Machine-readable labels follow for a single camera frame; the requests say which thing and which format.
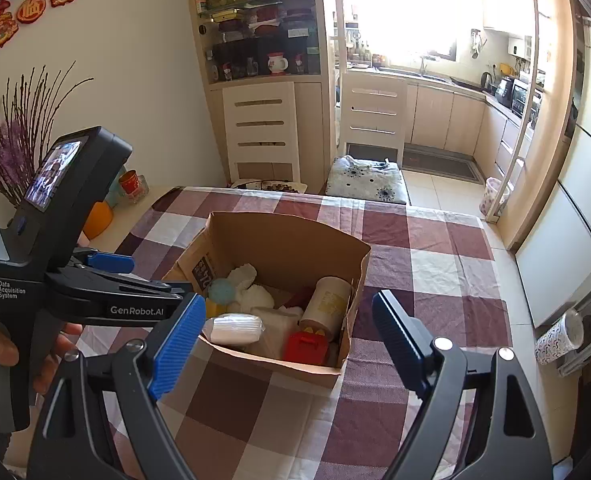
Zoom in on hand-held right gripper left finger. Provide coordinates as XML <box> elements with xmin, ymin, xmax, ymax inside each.
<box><xmin>28</xmin><ymin>292</ymin><xmax>207</xmax><ymax>480</ymax></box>

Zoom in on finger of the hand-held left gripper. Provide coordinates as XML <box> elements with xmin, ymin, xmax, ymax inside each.
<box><xmin>45</xmin><ymin>267</ymin><xmax>196</xmax><ymax>328</ymax></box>
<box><xmin>70</xmin><ymin>246</ymin><xmax>136</xmax><ymax>273</ymax></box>

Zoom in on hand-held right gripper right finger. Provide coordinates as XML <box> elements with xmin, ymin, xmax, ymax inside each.
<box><xmin>372</xmin><ymin>290</ymin><xmax>551</xmax><ymax>480</ymax></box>

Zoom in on clear plastic bag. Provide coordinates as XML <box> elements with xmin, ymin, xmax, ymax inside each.
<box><xmin>202</xmin><ymin>313</ymin><xmax>265</xmax><ymax>345</ymax></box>

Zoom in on teal fluffy toy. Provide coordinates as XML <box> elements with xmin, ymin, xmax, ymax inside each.
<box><xmin>208</xmin><ymin>278</ymin><xmax>234</xmax><ymax>306</ymax></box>

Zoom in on white paper cup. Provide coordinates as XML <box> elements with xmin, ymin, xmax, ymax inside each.
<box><xmin>300</xmin><ymin>276</ymin><xmax>352</xmax><ymax>341</ymax></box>

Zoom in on red toy fries box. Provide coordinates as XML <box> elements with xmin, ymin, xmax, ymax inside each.
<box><xmin>284</xmin><ymin>327</ymin><xmax>329</xmax><ymax>365</ymax></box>

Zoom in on clear square plastic packet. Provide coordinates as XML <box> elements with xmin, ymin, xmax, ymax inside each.
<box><xmin>260</xmin><ymin>307</ymin><xmax>303</xmax><ymax>359</ymax></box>

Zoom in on brown cardboard box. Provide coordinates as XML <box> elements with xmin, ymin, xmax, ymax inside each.
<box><xmin>162</xmin><ymin>211</ymin><xmax>372</xmax><ymax>390</ymax></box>

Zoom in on person's left hand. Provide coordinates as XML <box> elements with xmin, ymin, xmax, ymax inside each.
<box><xmin>0</xmin><ymin>307</ymin><xmax>83</xmax><ymax>396</ymax></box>

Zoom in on teal bowl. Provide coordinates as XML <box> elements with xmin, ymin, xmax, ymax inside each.
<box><xmin>102</xmin><ymin>180</ymin><xmax>126</xmax><ymax>211</ymax></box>

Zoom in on orange canister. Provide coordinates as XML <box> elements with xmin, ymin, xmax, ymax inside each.
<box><xmin>82</xmin><ymin>202</ymin><xmax>114</xmax><ymax>241</ymax></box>

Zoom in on glass jar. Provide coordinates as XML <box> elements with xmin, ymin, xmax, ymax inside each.
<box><xmin>125</xmin><ymin>175</ymin><xmax>149</xmax><ymax>204</ymax></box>

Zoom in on dried branches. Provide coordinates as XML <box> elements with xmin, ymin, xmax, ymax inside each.
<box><xmin>0</xmin><ymin>62</ymin><xmax>93</xmax><ymax>208</ymax></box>

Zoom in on white fluffy plush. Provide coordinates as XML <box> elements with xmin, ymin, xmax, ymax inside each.
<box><xmin>225</xmin><ymin>265</ymin><xmax>276</xmax><ymax>313</ymax></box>

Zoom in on patterned cup near fridge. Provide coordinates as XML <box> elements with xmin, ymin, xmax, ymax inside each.
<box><xmin>534</xmin><ymin>309</ymin><xmax>585</xmax><ymax>366</ymax></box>

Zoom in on grey floral seat cushion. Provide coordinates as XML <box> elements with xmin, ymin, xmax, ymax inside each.
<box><xmin>325</xmin><ymin>156</ymin><xmax>407</xmax><ymax>205</ymax></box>

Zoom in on floral waste bin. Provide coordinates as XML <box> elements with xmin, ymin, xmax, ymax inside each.
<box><xmin>479</xmin><ymin>177</ymin><xmax>511</xmax><ymax>221</ymax></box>

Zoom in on dark patterned seat cushion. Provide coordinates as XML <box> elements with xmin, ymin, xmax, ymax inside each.
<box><xmin>230</xmin><ymin>180</ymin><xmax>307</xmax><ymax>194</ymax></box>

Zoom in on dark floor mat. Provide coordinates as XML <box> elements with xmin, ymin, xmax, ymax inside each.
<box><xmin>345</xmin><ymin>144</ymin><xmax>483</xmax><ymax>183</ymax></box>

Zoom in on white slatted chair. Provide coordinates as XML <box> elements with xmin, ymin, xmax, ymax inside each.
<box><xmin>325</xmin><ymin>76</ymin><xmax>411</xmax><ymax>206</ymax></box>
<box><xmin>222</xmin><ymin>81</ymin><xmax>301</xmax><ymax>193</ymax></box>

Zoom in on white refrigerator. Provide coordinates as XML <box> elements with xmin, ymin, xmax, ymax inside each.
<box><xmin>515</xmin><ymin>20</ymin><xmax>591</xmax><ymax>328</ymax></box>

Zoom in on beige kitchen cabinets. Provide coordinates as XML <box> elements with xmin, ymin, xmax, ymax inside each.
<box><xmin>405</xmin><ymin>77</ymin><xmax>531</xmax><ymax>181</ymax></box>

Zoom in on beige shelf cabinet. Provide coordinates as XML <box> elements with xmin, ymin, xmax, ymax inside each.
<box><xmin>185</xmin><ymin>0</ymin><xmax>337</xmax><ymax>188</ymax></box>

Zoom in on countertop oven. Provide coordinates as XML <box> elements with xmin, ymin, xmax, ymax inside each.
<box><xmin>511</xmin><ymin>80</ymin><xmax>543</xmax><ymax>116</ymax></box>

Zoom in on row of condiment bottles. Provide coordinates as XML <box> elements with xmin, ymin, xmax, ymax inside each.
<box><xmin>345</xmin><ymin>42</ymin><xmax>381</xmax><ymax>68</ymax></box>

